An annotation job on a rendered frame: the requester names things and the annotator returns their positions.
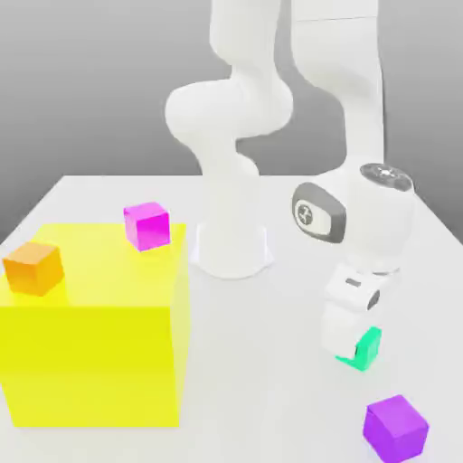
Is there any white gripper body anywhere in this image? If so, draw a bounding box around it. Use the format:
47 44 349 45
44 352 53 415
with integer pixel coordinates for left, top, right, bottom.
320 300 367 360

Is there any small green cube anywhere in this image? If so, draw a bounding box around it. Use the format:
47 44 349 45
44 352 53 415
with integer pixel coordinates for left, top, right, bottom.
335 326 383 373

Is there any small purple cube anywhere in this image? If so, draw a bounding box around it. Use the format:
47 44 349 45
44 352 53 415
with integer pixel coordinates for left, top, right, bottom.
362 394 430 463

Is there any small magenta cube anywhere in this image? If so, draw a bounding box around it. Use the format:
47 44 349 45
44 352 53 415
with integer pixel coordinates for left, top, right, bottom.
123 201 172 253

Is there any small orange cube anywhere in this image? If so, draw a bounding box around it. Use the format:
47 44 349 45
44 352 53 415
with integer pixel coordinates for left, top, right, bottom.
2 241 65 298

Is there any large yellow box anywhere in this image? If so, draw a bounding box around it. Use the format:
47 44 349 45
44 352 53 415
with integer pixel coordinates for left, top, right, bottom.
0 222 190 429

